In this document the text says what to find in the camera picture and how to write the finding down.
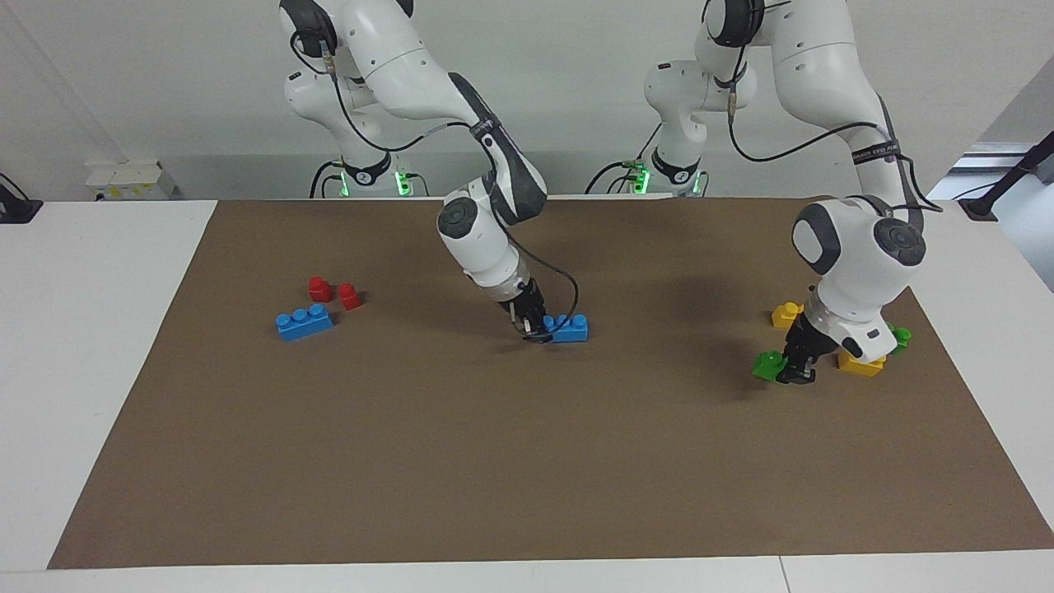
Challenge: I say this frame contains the blue three-stud toy brick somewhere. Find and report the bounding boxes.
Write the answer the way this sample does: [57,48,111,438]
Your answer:
[543,314,590,343]
[275,303,335,342]

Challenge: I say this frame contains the brown table mat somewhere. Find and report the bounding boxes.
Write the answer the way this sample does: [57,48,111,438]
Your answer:
[47,196,1054,571]

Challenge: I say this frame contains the black clamp stand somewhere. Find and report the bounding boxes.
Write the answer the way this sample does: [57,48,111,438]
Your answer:
[959,132,1054,222]

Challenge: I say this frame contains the white box with yellow labels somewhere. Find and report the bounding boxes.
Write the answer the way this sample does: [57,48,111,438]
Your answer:
[85,159,180,202]

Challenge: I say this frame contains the black table clamp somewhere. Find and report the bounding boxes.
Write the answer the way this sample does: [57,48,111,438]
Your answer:
[0,173,43,224]

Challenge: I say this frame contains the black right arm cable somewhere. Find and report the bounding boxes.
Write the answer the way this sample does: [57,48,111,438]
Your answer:
[288,33,581,339]

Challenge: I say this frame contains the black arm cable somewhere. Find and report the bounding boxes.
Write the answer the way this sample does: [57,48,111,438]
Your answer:
[727,49,944,217]
[288,33,581,339]

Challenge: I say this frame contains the black left base cable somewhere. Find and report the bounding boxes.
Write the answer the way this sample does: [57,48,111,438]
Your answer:
[585,122,665,195]

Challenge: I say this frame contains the black base cable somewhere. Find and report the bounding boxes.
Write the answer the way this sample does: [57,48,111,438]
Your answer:
[310,160,343,199]
[585,122,665,195]

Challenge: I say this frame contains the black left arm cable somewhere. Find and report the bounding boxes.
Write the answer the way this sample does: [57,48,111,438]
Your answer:
[727,49,944,217]

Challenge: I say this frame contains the black right base cable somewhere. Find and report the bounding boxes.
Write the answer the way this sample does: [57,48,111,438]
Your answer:
[310,160,343,199]

